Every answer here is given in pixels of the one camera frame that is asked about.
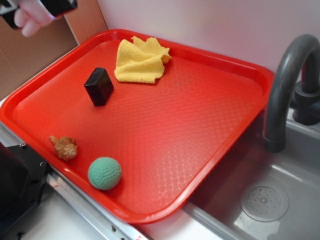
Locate black gripper finger cyan pad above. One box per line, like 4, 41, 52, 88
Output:
41, 0, 78, 17
0, 0, 20, 30

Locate pink plush bunny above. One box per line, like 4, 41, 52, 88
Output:
14, 0, 61, 38

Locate brown cardboard panel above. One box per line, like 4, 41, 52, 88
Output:
0, 0, 108, 99

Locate black rectangular block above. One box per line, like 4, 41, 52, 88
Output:
84, 67, 114, 107

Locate yellow microfiber cloth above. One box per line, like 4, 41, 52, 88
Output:
114, 36, 172, 84

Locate red plastic tray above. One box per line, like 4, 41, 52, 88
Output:
0, 29, 273, 224

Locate orange conch seashell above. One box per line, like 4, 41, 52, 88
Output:
49, 135, 78, 162

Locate green foam golf ball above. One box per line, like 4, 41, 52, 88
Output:
88, 157, 122, 191

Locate dark grey faucet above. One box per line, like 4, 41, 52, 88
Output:
262, 34, 320, 153

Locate grey sink basin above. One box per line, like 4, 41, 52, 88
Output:
183, 115, 320, 240

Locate round sink drain strainer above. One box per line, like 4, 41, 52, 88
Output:
240, 181, 290, 223

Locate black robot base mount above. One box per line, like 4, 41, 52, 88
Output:
0, 144, 50, 237

